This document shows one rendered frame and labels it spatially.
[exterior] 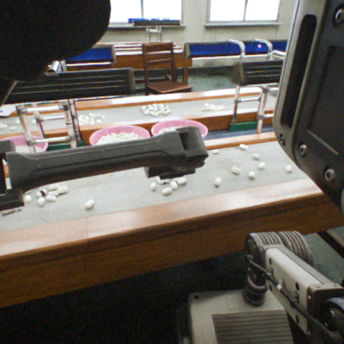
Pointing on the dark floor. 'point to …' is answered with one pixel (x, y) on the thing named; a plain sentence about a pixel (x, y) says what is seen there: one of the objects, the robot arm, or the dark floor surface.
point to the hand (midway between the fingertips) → (168, 170)
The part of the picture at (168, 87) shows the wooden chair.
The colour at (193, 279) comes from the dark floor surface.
